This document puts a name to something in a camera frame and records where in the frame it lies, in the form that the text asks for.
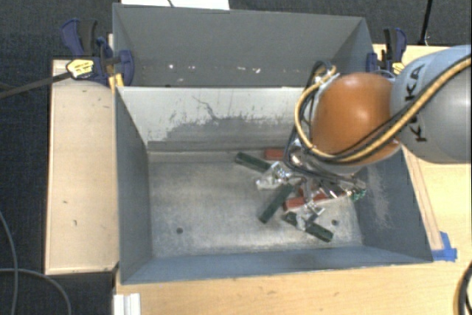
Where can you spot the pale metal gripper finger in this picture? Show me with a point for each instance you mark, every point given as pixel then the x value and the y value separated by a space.
pixel 277 174
pixel 309 212

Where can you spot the red-brown flat block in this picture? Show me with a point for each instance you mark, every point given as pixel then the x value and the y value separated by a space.
pixel 273 154
pixel 295 203

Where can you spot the dark green flat block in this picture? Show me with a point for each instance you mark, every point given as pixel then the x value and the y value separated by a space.
pixel 319 230
pixel 252 160
pixel 274 204

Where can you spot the grey metal bin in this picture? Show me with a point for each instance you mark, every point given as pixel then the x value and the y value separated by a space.
pixel 206 203

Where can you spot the pale wood flat board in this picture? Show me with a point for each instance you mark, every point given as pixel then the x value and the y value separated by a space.
pixel 83 166

